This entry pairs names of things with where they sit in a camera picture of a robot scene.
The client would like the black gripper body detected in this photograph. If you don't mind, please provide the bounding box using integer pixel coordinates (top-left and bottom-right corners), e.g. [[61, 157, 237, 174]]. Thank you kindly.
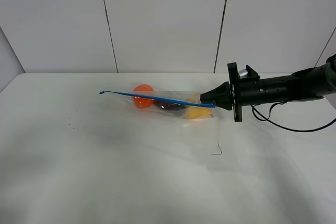
[[227, 62, 264, 122]]

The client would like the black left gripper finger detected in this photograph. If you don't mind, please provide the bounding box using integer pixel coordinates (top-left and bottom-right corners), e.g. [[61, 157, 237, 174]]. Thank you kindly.
[[200, 82, 229, 103]]

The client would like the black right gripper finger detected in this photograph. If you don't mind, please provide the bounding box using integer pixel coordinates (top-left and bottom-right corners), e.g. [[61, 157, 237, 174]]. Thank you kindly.
[[214, 100, 233, 110]]

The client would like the clear blue-zip plastic bag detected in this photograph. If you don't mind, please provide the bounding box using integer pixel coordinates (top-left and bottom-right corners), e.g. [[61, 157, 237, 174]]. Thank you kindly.
[[99, 82, 217, 123]]

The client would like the dark green robot arm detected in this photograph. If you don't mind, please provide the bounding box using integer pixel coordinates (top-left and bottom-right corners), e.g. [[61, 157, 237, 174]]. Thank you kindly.
[[200, 56, 335, 122]]

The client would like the yellow fruit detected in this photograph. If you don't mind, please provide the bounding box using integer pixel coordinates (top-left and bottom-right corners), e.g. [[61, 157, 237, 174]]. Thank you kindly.
[[184, 105, 213, 120]]

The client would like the dark purple fruit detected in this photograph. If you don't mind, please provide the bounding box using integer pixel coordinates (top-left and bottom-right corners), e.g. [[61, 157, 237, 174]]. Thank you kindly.
[[154, 100, 186, 111]]

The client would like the orange fruit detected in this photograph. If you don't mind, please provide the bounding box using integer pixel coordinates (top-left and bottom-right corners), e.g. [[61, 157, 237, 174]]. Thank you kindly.
[[132, 84, 154, 109]]

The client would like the black cable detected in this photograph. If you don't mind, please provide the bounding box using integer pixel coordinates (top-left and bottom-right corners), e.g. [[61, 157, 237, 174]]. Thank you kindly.
[[250, 101, 336, 132]]

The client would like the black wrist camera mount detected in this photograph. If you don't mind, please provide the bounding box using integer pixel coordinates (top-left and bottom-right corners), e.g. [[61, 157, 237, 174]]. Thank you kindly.
[[238, 65, 260, 80]]

